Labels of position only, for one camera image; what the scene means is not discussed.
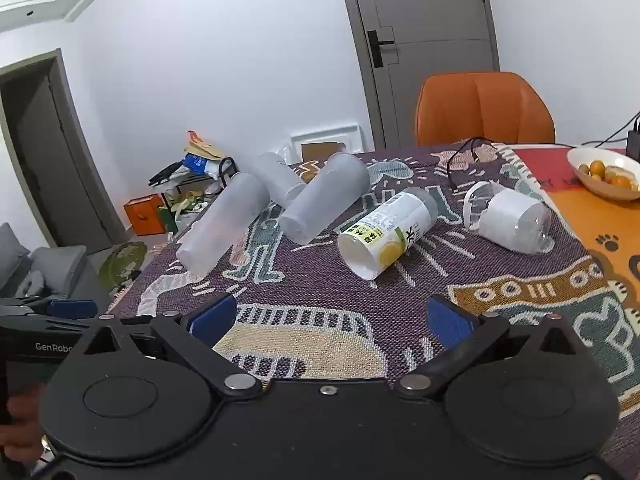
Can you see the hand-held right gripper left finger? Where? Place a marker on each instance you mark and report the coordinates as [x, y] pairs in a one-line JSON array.
[[215, 319]]

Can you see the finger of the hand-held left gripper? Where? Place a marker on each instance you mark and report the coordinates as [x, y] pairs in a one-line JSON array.
[[72, 308]]

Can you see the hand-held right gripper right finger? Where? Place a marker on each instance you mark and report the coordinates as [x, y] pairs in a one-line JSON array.
[[447, 322]]

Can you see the tall frosted plastic cup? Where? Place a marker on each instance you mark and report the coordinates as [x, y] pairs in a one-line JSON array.
[[280, 177], [220, 230], [320, 205]]

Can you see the lemon print plastic cup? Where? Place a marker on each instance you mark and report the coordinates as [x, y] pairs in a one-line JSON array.
[[385, 230]]

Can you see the white sleeved clear cup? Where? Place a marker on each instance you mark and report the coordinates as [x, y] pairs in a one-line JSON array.
[[510, 220]]

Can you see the person's left hand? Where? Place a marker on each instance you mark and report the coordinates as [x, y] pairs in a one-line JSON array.
[[22, 435]]

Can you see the grey sofa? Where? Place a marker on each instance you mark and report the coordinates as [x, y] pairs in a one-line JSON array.
[[55, 270]]

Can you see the purple printed blanket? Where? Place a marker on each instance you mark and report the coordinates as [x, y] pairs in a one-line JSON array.
[[310, 285]]

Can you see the orange box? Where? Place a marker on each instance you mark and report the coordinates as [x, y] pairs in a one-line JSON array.
[[144, 216]]

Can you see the dark brown door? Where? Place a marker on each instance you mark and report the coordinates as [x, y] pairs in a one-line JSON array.
[[55, 160]]

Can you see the black rack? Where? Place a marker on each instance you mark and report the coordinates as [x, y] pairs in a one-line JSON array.
[[170, 172]]

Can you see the blue and white bag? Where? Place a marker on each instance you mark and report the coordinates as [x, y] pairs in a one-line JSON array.
[[200, 164]]

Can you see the orange paw print mat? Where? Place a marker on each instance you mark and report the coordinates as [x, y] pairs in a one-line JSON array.
[[575, 215]]

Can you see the beige and orange bag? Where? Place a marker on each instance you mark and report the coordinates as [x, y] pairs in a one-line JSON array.
[[202, 146]]

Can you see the cardboard box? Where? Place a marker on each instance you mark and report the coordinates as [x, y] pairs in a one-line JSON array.
[[320, 151]]

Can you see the white bowl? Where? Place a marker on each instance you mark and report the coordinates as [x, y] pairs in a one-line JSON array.
[[595, 187]]

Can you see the pile of small orange fruits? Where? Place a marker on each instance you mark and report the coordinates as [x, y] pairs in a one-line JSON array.
[[596, 168]]

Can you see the orange chair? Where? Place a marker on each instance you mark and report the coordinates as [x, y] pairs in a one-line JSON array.
[[480, 110]]

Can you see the black charger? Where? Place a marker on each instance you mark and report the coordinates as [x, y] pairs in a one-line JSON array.
[[634, 147]]

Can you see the grey door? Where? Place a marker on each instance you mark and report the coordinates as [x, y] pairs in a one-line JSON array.
[[430, 20]]

